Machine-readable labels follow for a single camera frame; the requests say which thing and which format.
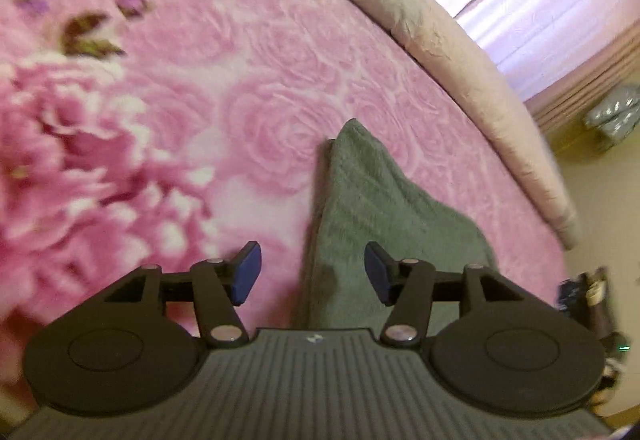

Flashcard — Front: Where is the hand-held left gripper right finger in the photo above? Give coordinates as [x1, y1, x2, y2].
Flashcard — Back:
[364, 241, 526, 348]

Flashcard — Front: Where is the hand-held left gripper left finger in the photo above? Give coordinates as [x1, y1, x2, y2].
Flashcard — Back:
[104, 241, 263, 348]

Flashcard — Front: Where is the grey-green knitted garment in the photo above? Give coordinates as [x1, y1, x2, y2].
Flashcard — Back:
[300, 118, 498, 336]

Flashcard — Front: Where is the pink floral blanket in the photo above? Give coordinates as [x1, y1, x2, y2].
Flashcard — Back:
[0, 0, 571, 421]

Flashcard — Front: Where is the dark clutter pile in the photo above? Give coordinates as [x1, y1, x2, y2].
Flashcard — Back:
[557, 267, 632, 413]

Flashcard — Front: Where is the cream duvet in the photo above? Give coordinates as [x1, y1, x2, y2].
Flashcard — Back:
[235, 0, 581, 250]

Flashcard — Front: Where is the pink drape curtain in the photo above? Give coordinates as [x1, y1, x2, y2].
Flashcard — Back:
[525, 27, 640, 136]

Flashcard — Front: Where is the shiny grey plastic bag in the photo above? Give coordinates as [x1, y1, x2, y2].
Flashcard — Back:
[584, 87, 640, 152]

